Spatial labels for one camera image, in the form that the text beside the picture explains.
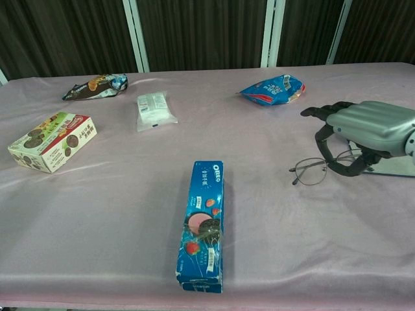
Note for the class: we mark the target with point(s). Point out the blue snack bag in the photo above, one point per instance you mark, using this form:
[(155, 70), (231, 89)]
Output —
[(272, 90)]

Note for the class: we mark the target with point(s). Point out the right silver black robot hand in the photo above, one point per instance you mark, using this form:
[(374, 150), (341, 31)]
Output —
[(369, 123)]

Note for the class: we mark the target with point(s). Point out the dark blue rectangular box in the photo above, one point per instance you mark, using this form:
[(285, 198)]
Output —
[(394, 166)]

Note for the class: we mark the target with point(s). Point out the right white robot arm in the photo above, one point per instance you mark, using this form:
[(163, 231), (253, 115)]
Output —
[(411, 142)]

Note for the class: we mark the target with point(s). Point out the dark slatted partition panel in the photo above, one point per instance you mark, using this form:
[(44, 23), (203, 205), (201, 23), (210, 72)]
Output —
[(204, 32), (65, 35), (308, 32), (379, 29)]

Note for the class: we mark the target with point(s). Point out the thin metal frame eyeglasses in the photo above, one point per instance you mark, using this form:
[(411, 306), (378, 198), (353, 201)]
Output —
[(309, 171)]

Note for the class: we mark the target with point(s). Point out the white partition post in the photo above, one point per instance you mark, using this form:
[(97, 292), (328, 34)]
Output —
[(2, 77), (273, 32), (338, 32), (137, 35)]

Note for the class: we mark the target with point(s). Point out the white tissue packet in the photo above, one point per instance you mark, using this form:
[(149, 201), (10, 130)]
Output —
[(154, 110)]

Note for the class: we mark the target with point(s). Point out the cream red cookie box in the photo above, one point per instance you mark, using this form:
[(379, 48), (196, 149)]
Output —
[(55, 142)]

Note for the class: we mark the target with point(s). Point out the pink tablecloth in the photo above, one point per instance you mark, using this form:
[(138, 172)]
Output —
[(129, 194)]

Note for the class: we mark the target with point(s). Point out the blue Oreo cookie box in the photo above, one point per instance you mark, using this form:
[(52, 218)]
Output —
[(202, 214)]

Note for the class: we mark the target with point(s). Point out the dark brown snack bag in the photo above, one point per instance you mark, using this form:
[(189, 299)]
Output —
[(94, 87)]

